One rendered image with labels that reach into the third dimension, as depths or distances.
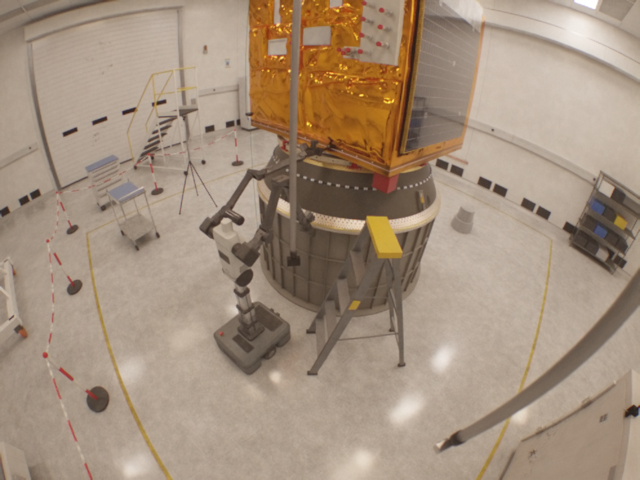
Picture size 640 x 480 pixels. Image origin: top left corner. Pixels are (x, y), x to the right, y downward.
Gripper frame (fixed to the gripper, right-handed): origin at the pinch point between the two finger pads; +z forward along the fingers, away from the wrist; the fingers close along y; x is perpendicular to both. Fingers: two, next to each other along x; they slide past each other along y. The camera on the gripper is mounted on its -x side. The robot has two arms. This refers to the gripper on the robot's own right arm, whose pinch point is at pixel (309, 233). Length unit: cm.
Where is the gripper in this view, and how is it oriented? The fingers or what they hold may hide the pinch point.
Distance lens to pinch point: 222.5
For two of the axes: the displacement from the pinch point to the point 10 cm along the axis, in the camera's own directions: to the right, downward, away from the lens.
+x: -5.6, 7.9, -2.5
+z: 2.6, 4.6, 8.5
